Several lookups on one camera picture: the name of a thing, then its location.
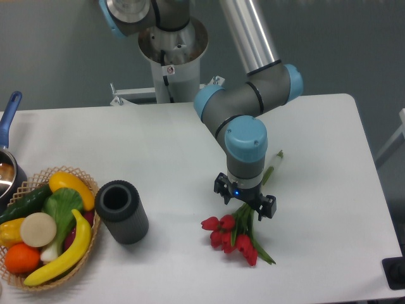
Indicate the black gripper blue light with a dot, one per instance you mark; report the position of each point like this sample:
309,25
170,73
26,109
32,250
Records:
248,191

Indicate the red tulip bouquet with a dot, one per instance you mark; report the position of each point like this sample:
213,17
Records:
235,231

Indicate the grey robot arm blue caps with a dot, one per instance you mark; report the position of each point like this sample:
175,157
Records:
232,117

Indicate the dark grey ribbed vase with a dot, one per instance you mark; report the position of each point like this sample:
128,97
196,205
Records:
119,206

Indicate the red vegetable in basket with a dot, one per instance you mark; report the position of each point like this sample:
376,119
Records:
89,216

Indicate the black device at table edge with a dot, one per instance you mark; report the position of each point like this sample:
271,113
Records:
394,272

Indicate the yellow banana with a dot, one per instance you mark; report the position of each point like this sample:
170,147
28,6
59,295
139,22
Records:
66,260

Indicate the green bok choy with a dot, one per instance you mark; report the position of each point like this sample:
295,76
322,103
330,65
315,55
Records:
59,206

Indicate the yellow squash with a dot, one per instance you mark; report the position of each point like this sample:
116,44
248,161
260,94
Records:
60,180

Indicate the woven wicker basket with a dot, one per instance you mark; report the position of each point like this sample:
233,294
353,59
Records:
27,186

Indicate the green cucumber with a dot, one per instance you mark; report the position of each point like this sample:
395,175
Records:
26,205

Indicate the beige round disc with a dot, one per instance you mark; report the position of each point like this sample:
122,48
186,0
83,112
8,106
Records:
38,230

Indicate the orange fruit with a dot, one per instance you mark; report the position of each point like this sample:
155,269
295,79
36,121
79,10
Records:
21,259

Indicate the yellow bell pepper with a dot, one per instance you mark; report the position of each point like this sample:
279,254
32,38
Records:
10,232

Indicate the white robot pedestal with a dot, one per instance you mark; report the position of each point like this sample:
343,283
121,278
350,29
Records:
174,58

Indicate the white metal frame right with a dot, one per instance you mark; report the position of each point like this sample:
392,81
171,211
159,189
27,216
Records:
392,144

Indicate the blue handled saucepan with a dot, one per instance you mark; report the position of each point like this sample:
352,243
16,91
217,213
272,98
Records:
12,175

